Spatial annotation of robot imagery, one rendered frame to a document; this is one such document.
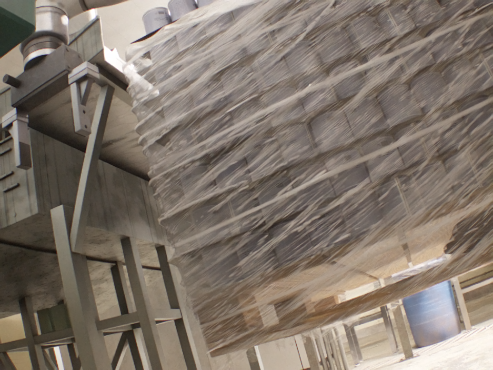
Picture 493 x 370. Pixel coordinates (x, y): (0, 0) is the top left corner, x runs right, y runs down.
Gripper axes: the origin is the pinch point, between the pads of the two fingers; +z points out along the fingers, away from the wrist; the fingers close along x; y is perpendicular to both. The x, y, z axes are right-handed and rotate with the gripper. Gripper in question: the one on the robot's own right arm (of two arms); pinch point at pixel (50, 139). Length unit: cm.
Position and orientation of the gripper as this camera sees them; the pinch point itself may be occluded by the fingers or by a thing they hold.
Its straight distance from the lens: 80.5
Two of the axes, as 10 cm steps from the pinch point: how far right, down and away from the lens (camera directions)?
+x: 8.9, -3.5, -3.0
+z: 2.6, 9.2, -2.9
